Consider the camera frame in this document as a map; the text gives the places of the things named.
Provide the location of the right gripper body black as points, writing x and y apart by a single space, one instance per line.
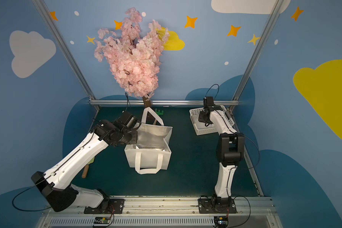
202 117

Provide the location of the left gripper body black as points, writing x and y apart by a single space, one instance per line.
132 134

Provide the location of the white perforated plastic basket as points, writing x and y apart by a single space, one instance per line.
219 121

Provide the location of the white insulated delivery bag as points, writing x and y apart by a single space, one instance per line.
151 153

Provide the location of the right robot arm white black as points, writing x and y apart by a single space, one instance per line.
230 146

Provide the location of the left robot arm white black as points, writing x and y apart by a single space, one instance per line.
55 184

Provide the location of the light green toy spatula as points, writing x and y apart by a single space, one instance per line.
86 168

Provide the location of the pink cherry blossom tree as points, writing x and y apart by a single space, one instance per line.
134 61

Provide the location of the left controller board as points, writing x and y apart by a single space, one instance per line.
102 222

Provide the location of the controller board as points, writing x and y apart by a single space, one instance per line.
102 222
220 222

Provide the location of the right controller board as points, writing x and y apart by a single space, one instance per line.
220 222

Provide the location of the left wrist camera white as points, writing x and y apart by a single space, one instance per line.
127 120

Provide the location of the green toy rake wooden handle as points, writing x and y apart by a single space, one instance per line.
159 113

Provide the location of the aluminium back frame bar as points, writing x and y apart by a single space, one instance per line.
160 102

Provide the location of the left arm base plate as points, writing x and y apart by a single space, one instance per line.
107 206

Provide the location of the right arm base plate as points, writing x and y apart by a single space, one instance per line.
217 206

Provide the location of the left aluminium frame post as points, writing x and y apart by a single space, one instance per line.
55 32

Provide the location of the aluminium frame post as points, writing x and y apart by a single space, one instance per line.
257 51
55 32

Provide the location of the aluminium front rail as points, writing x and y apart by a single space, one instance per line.
168 212

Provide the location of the right aluminium frame post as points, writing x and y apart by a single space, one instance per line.
257 51

